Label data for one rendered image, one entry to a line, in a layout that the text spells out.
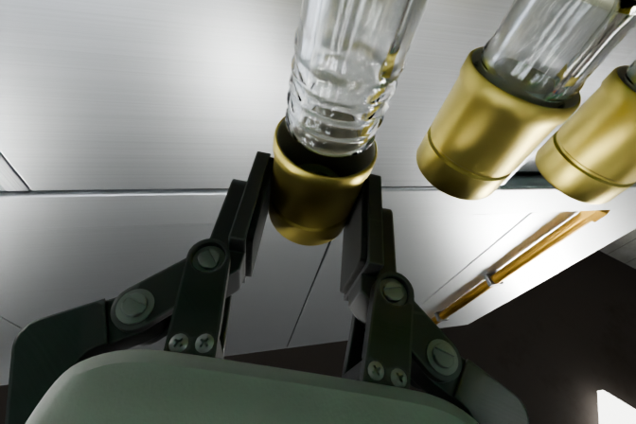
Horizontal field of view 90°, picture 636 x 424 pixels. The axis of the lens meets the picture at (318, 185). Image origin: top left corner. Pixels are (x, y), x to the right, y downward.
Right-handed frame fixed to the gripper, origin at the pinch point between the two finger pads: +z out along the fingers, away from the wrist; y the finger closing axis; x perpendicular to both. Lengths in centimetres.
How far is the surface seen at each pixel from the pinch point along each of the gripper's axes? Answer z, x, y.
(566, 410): 30, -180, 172
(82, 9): 10.0, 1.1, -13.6
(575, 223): 28, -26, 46
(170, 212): 11.0, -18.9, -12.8
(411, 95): 15.5, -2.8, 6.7
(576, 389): 42, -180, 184
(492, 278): 28, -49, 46
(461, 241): 25, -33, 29
